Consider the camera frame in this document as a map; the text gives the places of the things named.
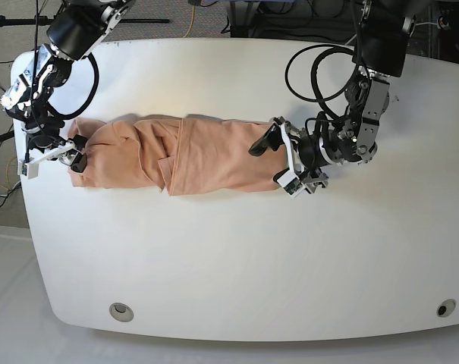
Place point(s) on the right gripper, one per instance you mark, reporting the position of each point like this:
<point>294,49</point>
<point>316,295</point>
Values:
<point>40,135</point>

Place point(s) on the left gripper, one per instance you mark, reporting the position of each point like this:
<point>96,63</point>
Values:
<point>308,150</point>

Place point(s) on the peach T-shirt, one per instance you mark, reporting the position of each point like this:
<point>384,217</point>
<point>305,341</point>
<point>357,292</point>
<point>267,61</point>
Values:
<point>185,156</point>

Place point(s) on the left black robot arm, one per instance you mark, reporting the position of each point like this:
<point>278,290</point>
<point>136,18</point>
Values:
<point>345,129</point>

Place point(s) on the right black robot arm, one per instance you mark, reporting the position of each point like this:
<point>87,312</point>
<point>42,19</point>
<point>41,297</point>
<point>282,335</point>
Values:
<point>27,99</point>

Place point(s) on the black tripod stand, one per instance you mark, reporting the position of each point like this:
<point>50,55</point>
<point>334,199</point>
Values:
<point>20,21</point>

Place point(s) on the left table grommet hole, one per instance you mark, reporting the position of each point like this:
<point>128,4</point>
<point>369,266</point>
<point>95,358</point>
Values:
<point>121,312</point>

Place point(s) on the table grommet hole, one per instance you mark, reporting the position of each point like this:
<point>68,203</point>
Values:
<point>446,308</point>
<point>121,312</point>

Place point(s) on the right table grommet hole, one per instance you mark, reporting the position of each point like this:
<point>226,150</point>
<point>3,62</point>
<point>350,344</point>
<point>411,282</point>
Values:
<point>446,308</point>

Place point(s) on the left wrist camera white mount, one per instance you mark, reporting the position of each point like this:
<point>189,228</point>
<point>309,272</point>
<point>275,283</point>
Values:
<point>289,178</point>

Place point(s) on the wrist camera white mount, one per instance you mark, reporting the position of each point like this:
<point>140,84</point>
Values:
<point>289,178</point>
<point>67,153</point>

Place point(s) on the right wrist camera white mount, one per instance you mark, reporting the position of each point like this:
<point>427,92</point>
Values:
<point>67,153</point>

